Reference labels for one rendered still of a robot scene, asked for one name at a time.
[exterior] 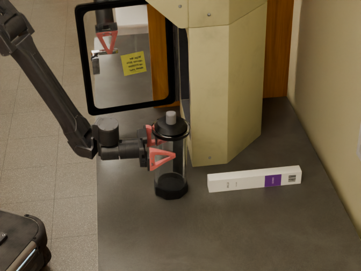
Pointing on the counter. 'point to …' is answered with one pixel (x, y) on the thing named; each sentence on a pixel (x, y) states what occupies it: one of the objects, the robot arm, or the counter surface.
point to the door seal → (87, 64)
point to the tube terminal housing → (224, 77)
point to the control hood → (173, 11)
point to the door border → (88, 63)
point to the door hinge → (177, 63)
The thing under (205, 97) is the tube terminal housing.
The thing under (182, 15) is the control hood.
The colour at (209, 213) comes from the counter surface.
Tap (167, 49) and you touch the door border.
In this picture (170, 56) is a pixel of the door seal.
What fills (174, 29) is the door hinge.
